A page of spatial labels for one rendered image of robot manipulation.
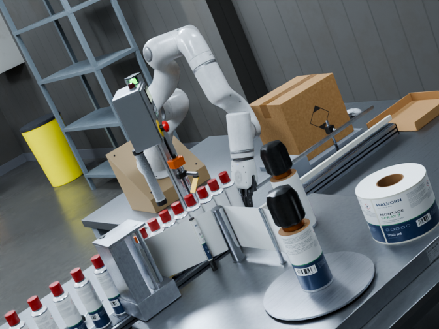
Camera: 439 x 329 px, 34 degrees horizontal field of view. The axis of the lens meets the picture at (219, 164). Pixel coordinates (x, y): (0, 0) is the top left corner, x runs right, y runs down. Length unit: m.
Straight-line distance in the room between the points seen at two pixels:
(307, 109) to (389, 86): 2.15
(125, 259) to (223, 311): 0.33
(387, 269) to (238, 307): 0.42
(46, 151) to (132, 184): 4.91
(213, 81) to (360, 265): 0.88
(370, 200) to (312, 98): 1.05
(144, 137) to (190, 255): 0.40
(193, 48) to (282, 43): 3.03
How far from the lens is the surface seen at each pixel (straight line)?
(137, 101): 2.30
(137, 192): 3.24
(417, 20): 4.73
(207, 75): 2.50
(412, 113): 3.13
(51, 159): 8.14
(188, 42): 2.54
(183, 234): 2.26
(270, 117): 2.97
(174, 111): 2.99
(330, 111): 3.03
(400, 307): 1.87
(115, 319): 2.32
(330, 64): 5.29
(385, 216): 2.00
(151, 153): 3.17
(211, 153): 3.70
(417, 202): 2.00
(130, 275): 2.15
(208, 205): 2.41
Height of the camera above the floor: 1.81
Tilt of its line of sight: 16 degrees down
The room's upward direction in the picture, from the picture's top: 24 degrees counter-clockwise
